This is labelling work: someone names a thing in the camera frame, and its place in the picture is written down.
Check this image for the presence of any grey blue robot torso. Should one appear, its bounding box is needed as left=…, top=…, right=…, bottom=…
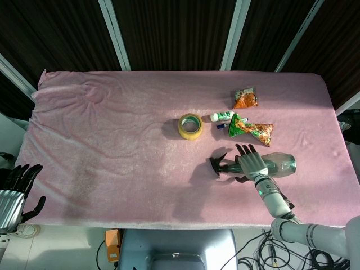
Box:
left=119, top=228, right=239, bottom=270

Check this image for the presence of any green transparent spray bottle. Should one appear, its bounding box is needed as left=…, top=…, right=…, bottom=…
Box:
left=209, top=152, right=297, bottom=178

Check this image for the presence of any orange silver snack bag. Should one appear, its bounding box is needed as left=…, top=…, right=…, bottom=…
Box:
left=232, top=86, right=259, bottom=110

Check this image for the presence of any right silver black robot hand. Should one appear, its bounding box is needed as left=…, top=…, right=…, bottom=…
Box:
left=235, top=143, right=269, bottom=183

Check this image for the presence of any green orange snack bag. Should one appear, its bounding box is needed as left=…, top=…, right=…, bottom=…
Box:
left=228, top=112, right=275, bottom=147

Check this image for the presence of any pink fleece table cloth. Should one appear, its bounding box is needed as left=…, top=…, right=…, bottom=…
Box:
left=17, top=70, right=347, bottom=229

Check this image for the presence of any small white green bottle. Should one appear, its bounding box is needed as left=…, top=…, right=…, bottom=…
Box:
left=210, top=111, right=237, bottom=123

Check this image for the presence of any yellow packing tape roll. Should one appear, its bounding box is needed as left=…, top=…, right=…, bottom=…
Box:
left=178, top=113, right=204, bottom=140

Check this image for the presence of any black cable bundle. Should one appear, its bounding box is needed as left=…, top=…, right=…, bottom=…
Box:
left=237, top=229, right=351, bottom=270

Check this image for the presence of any white window frame post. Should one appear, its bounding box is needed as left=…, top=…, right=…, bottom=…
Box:
left=0, top=53, right=37, bottom=97
left=220, top=0, right=251, bottom=71
left=274, top=0, right=326, bottom=73
left=336, top=92, right=360, bottom=116
left=98, top=0, right=132, bottom=71

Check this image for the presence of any orange box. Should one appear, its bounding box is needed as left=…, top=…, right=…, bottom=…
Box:
left=105, top=229, right=120, bottom=263

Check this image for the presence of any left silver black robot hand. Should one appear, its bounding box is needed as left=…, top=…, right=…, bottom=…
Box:
left=0, top=164, right=46, bottom=235

